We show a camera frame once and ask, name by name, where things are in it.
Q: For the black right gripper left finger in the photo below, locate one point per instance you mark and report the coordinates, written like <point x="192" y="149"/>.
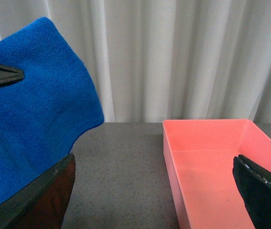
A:
<point x="42" y="204"/>

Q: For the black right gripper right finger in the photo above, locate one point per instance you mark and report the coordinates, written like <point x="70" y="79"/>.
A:
<point x="254" y="185"/>

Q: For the blue microfiber cloth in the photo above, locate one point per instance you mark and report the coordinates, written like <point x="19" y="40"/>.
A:
<point x="44" y="114"/>

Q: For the pink plastic bin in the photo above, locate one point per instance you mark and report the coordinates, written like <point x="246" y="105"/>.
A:
<point x="199" y="159"/>

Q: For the white pleated curtain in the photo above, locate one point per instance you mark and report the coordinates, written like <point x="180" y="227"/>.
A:
<point x="152" y="60"/>

